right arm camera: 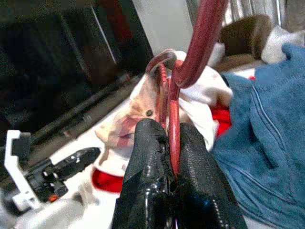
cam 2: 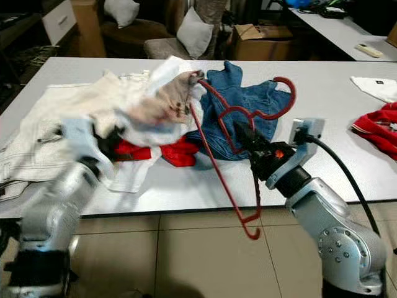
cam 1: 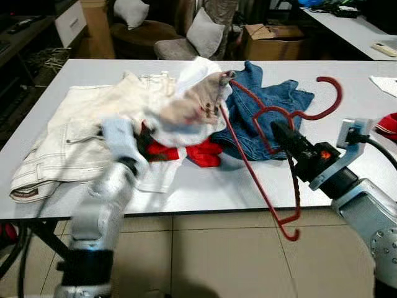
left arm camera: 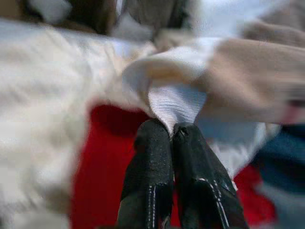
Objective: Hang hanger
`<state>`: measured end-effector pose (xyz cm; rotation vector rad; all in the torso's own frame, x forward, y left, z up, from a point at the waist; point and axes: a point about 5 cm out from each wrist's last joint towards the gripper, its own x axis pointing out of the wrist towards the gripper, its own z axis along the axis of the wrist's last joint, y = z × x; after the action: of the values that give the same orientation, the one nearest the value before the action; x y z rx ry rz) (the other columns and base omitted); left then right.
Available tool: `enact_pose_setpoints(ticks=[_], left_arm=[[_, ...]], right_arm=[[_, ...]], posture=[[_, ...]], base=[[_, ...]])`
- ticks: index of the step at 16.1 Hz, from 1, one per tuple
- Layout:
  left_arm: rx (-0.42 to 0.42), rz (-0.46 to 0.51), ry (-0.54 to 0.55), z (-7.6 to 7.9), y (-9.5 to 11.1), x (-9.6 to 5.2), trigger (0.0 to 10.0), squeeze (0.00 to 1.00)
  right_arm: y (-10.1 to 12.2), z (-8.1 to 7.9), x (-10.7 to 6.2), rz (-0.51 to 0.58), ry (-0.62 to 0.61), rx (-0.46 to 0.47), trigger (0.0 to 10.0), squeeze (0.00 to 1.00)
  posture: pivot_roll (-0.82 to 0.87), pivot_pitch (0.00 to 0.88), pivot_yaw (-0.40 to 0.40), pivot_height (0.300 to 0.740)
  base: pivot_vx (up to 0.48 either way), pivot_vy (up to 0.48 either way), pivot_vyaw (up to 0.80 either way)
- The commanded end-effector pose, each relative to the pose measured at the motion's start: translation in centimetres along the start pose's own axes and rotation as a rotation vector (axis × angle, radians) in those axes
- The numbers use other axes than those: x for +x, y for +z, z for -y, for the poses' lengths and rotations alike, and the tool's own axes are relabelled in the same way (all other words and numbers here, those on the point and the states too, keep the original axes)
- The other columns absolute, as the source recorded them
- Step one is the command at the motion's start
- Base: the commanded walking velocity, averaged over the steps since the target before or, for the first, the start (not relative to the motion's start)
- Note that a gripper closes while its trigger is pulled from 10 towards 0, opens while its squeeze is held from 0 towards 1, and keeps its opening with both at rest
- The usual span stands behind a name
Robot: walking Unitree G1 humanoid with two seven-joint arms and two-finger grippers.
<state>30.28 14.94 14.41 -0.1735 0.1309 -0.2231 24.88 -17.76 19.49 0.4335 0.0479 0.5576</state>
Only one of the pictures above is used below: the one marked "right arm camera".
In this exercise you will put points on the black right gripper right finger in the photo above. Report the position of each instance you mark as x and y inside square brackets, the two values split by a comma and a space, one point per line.
[197, 171]

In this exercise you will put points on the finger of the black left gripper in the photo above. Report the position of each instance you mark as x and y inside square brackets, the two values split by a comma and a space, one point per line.
[76, 158]

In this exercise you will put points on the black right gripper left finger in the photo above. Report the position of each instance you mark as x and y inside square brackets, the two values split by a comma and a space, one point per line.
[147, 155]

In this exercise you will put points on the red plastic clothes hanger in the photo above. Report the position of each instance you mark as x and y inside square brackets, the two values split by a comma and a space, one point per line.
[175, 133]

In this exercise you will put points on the white button shirt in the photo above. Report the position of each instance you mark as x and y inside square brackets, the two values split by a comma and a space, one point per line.
[202, 95]

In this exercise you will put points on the blue denim garment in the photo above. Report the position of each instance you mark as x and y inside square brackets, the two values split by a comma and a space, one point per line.
[262, 133]

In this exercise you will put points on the small white cloth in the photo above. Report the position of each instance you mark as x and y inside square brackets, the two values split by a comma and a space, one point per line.
[276, 45]

